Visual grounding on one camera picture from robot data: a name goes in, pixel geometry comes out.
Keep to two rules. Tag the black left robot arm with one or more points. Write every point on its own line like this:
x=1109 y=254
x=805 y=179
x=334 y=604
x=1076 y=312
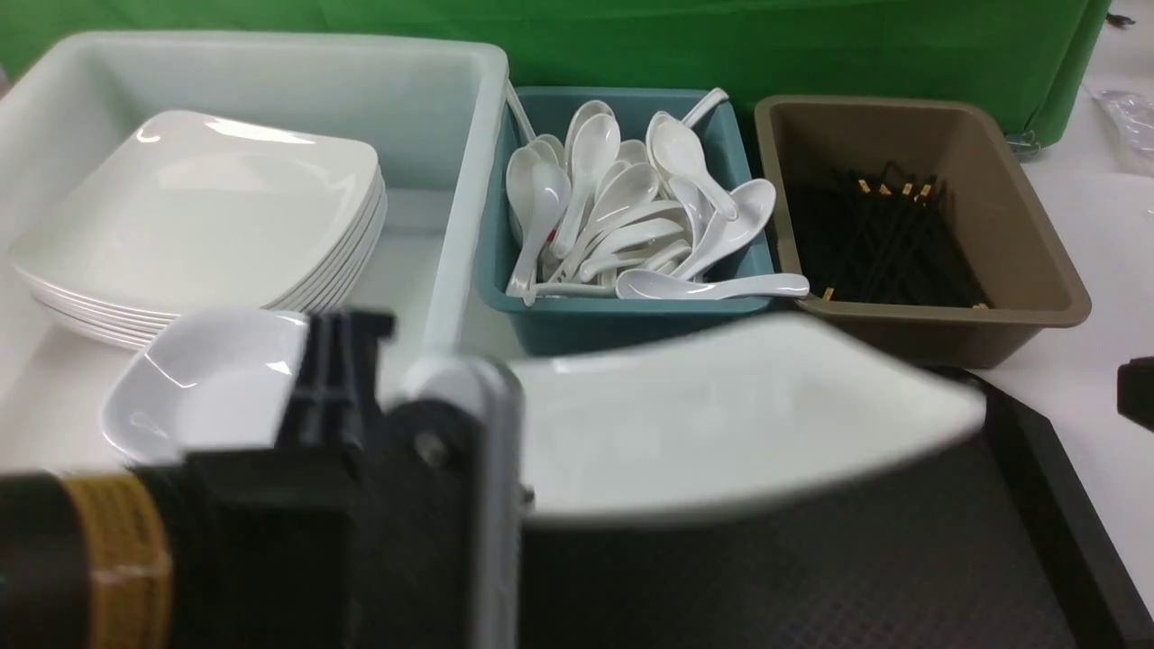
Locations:
x=88 y=560

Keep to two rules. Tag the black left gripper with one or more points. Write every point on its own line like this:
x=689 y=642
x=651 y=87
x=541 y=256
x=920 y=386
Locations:
x=350 y=531

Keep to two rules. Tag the small white square bowl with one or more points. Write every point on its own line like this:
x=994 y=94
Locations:
x=215 y=379

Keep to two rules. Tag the white square rice plate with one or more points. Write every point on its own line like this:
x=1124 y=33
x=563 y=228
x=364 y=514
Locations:
x=723 y=423

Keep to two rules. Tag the white spoon upright centre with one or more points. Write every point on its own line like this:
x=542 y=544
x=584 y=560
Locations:
x=595 y=148

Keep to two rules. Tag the brown plastic bin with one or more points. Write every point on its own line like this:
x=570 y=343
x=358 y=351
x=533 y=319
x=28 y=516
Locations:
x=999 y=221

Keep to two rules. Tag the white ceramic soup spoon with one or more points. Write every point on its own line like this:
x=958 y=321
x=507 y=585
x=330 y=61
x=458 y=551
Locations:
x=678 y=151

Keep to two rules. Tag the pile of black chopsticks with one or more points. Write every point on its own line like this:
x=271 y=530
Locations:
x=882 y=237

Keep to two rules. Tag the clear plastic bag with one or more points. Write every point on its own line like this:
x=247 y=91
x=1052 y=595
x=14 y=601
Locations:
x=1131 y=115

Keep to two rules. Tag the white spoon lying front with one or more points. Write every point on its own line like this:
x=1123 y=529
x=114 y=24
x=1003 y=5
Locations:
x=651 y=285

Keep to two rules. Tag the green cloth backdrop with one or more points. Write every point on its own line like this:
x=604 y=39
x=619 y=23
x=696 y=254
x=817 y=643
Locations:
x=1022 y=61

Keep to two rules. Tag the white spoon left front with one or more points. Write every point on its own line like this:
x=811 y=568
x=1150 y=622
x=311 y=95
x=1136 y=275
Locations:
x=542 y=192

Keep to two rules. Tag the black serving tray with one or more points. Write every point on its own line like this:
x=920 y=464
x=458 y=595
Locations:
x=991 y=544

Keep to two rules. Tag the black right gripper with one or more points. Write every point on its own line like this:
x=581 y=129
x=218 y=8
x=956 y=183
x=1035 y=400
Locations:
x=1135 y=391

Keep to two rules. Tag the stack of white square plates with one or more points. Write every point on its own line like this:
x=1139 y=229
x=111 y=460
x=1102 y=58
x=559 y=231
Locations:
x=196 y=211

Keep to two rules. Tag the large white plastic tub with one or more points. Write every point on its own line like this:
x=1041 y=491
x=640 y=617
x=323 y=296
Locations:
x=432 y=110

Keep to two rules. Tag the white spoon right leaning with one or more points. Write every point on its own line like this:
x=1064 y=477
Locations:
x=723 y=237

